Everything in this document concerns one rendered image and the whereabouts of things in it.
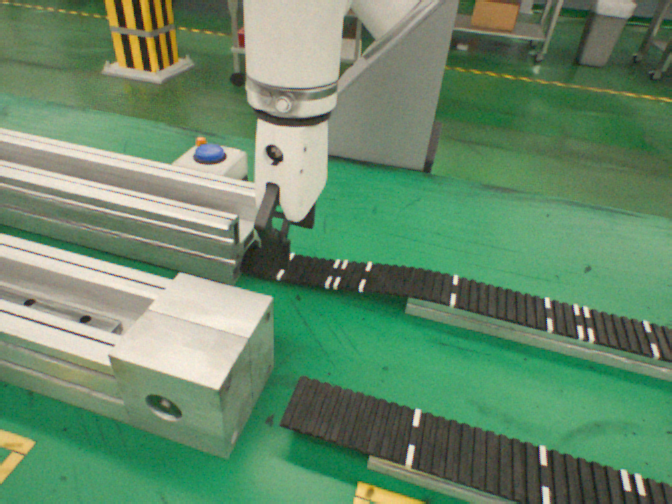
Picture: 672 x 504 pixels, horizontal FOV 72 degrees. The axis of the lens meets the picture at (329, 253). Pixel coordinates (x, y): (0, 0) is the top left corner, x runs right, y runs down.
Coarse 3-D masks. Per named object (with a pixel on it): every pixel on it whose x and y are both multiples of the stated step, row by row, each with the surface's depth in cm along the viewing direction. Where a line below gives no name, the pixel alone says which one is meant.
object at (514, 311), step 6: (510, 294) 51; (516, 294) 51; (522, 294) 51; (510, 300) 50; (516, 300) 50; (522, 300) 51; (510, 306) 49; (516, 306) 50; (522, 306) 50; (510, 312) 49; (516, 312) 49; (522, 312) 49; (510, 318) 48; (516, 318) 48; (522, 318) 48; (522, 324) 48
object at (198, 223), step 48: (0, 144) 62; (48, 144) 61; (0, 192) 56; (48, 192) 54; (96, 192) 52; (144, 192) 59; (192, 192) 57; (240, 192) 55; (96, 240) 56; (144, 240) 55; (192, 240) 51; (240, 240) 54
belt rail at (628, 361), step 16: (416, 304) 52; (432, 304) 50; (448, 320) 51; (464, 320) 50; (480, 320) 51; (496, 320) 49; (512, 336) 50; (528, 336) 49; (544, 336) 49; (560, 336) 48; (560, 352) 49; (576, 352) 48; (592, 352) 48; (608, 352) 47; (624, 352) 47; (624, 368) 48; (640, 368) 47; (656, 368) 47
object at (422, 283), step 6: (420, 270) 53; (420, 276) 52; (426, 276) 52; (432, 276) 53; (414, 282) 52; (420, 282) 52; (426, 282) 51; (414, 288) 51; (420, 288) 51; (426, 288) 51; (414, 294) 50; (420, 294) 50; (426, 294) 50; (426, 300) 50
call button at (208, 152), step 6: (204, 144) 67; (210, 144) 67; (216, 144) 67; (198, 150) 65; (204, 150) 65; (210, 150) 65; (216, 150) 65; (222, 150) 66; (198, 156) 65; (204, 156) 64; (210, 156) 64; (216, 156) 65; (222, 156) 66
